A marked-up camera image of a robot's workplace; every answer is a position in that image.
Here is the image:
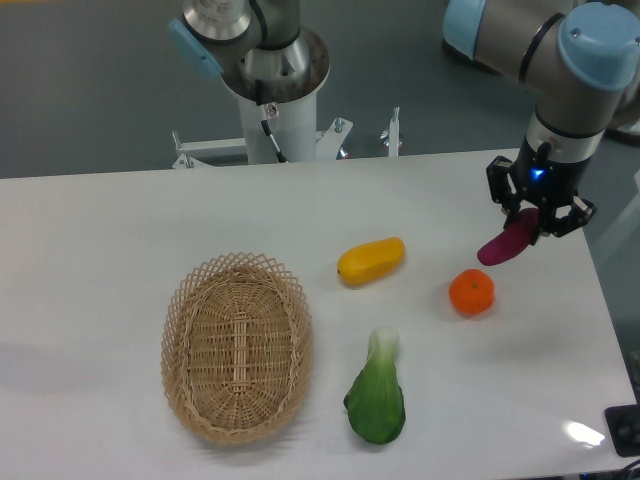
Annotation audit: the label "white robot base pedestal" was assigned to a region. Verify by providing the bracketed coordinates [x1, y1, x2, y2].
[236, 91, 317, 165]

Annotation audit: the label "orange tangerine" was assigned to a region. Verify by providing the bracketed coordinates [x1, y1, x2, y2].
[448, 269, 495, 316]

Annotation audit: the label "white metal frame bracket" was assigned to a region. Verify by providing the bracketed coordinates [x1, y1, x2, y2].
[172, 106, 403, 169]

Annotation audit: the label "green bok choy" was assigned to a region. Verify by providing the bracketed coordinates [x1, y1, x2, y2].
[343, 326, 406, 445]

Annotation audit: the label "black device at table corner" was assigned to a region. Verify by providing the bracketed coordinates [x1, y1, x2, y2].
[604, 404, 639, 458]

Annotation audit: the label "yellow mango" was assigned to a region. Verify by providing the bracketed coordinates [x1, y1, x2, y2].
[336, 237, 405, 286]

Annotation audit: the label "black cable on pedestal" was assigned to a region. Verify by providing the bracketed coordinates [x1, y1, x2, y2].
[254, 79, 291, 164]

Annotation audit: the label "purple sweet potato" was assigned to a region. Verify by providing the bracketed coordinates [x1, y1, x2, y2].
[477, 208, 538, 266]

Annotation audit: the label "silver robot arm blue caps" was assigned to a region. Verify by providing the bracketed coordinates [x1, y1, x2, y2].
[169, 1, 639, 242]

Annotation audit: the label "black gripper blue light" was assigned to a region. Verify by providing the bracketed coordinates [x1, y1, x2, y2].
[486, 138, 596, 244]

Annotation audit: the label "oval wicker basket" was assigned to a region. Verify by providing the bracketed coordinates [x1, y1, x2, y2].
[161, 253, 313, 445]

